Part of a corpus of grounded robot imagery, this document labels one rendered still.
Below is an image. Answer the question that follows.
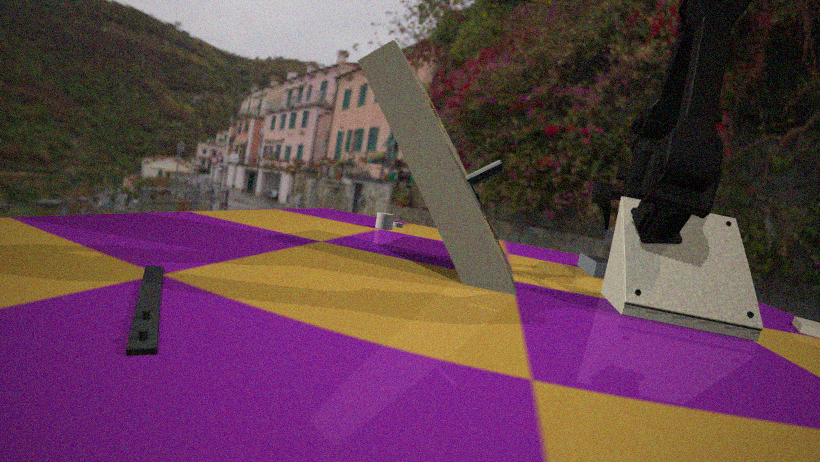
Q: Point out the dark grey flat bar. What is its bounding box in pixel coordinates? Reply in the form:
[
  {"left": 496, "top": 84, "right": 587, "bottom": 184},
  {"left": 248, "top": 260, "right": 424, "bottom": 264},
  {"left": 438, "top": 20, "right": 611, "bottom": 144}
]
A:
[{"left": 126, "top": 265, "right": 164, "bottom": 356}]

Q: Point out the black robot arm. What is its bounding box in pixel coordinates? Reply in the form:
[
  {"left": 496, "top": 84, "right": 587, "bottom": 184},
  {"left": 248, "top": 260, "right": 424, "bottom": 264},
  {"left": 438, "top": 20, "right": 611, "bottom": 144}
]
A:
[{"left": 629, "top": 0, "right": 751, "bottom": 244}]

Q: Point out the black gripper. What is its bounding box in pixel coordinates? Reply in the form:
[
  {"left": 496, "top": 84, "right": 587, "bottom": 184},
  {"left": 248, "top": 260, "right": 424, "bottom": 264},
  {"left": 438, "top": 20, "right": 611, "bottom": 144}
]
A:
[{"left": 592, "top": 166, "right": 645, "bottom": 230}]

